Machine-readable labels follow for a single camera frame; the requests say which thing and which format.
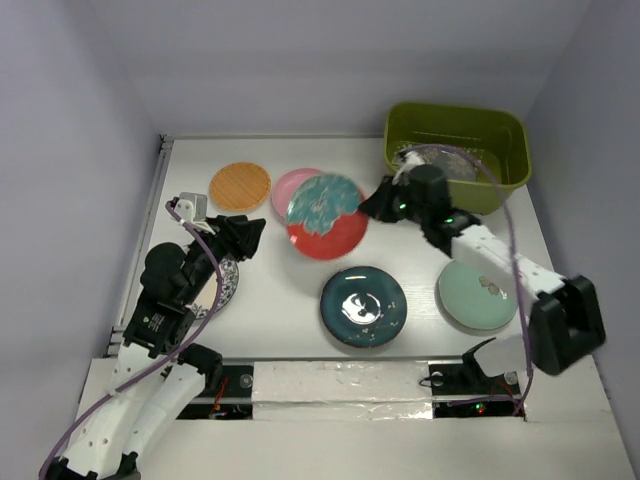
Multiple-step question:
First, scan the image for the dark blue glazed plate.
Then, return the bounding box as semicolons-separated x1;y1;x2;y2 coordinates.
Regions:
319;266;408;349

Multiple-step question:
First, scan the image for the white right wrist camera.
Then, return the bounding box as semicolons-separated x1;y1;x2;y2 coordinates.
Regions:
392;151;425;185

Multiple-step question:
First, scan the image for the red and teal plate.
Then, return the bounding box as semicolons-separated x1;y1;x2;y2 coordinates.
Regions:
285;173;368;261

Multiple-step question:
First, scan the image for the pink plastic plate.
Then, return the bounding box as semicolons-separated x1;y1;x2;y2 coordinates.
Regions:
271;168;322;219

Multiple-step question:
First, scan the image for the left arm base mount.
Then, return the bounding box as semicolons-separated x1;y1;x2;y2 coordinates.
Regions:
178;364;254;420

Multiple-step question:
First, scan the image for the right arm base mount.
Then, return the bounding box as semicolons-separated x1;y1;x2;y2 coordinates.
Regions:
418;362;525;419

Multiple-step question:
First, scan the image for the mint green flower plate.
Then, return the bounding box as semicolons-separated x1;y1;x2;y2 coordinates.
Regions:
437;261;517;331

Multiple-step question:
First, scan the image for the green plastic bin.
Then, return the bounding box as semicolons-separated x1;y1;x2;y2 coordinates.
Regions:
384;102;531;215

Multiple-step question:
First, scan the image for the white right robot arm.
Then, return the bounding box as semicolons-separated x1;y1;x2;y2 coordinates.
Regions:
232;165;606;392

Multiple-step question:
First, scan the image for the woven bamboo tray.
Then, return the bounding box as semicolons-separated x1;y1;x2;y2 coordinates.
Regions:
209;162;272;212

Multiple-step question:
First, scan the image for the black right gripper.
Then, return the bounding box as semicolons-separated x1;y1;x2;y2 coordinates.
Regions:
361;172;430;225

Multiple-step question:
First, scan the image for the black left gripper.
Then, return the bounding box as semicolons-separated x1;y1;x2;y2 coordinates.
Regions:
181;213;265;304

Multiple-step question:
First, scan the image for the blue floral white plate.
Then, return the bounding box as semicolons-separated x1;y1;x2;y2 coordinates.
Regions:
191;258;239;321

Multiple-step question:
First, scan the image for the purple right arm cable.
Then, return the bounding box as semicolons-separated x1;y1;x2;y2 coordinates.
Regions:
399;143;539;416

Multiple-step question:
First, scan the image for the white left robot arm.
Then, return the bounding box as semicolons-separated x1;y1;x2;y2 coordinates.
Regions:
39;215;266;479

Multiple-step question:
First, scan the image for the white foam strip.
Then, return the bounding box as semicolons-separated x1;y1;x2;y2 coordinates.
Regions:
251;361;433;421

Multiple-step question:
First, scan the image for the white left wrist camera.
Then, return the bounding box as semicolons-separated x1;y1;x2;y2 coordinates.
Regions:
169;192;207;225

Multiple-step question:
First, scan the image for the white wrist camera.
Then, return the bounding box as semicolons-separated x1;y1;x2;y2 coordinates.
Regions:
169;192;207;225
392;151;425;185

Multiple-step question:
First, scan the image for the grey deer plate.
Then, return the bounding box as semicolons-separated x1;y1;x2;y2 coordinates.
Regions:
433;151;477;182

